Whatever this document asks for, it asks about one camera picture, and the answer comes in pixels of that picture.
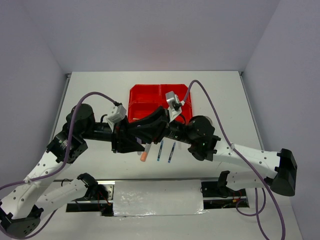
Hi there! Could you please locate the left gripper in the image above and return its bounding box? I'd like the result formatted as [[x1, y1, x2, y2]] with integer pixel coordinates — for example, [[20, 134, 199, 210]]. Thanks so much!
[[80, 113, 145, 153]]

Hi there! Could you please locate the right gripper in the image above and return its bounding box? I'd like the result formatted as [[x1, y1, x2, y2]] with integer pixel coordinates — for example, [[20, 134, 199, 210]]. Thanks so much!
[[126, 106, 193, 145]]

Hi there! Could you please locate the blue pen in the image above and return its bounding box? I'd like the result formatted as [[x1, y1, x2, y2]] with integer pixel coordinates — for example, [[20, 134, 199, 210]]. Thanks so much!
[[157, 140, 164, 162], [167, 142, 176, 163]]

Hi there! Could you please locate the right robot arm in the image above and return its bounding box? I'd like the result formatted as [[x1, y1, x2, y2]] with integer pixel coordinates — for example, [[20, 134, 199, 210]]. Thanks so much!
[[127, 106, 298, 197]]

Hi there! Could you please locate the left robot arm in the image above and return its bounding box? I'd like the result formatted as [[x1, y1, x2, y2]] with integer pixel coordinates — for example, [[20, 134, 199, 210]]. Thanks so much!
[[0, 104, 145, 240]]

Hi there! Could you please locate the orange highlighter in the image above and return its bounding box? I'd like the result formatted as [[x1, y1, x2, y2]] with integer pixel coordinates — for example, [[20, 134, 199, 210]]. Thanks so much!
[[140, 143, 152, 162]]

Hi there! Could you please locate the red four-compartment bin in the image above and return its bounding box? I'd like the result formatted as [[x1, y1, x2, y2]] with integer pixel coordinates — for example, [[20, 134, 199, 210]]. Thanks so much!
[[127, 84, 188, 123]]

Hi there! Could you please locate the silver foil sheet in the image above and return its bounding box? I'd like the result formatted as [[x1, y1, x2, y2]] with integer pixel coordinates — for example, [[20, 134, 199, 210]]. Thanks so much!
[[113, 180, 205, 217]]

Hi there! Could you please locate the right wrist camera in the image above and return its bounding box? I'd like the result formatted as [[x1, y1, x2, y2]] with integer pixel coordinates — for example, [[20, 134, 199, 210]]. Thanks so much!
[[165, 91, 183, 123]]

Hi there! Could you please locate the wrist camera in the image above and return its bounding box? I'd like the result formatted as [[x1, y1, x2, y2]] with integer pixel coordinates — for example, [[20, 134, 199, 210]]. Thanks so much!
[[165, 91, 183, 123], [106, 104, 127, 131]]

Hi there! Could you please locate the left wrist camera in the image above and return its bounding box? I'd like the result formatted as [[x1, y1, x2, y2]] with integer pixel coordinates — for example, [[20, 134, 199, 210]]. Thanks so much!
[[106, 104, 127, 131]]

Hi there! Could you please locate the black mounting rail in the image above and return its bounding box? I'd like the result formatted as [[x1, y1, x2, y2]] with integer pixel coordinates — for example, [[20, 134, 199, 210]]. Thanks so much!
[[65, 179, 249, 217]]

